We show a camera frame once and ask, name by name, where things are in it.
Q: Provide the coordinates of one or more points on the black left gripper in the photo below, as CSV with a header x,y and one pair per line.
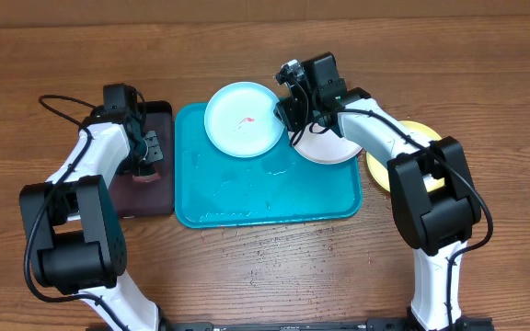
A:
x,y
156,154

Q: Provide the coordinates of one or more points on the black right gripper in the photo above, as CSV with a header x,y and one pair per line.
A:
x,y
288,113

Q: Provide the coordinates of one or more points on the pink green sponge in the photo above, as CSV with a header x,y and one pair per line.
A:
x,y
146,178

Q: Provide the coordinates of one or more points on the white plate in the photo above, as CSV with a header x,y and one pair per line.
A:
x,y
325,148

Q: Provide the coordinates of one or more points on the light blue plate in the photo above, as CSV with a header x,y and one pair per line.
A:
x,y
240,120

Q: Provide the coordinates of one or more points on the yellow plate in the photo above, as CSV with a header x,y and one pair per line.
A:
x,y
379,172

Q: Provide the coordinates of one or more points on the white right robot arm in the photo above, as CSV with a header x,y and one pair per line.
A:
x,y
434,202

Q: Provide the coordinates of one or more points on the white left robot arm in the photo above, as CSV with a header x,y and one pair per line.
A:
x,y
75,248

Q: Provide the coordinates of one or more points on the black tray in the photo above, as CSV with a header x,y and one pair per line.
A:
x,y
131,199

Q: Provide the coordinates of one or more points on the teal plastic tray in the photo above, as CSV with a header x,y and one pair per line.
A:
x,y
214,189

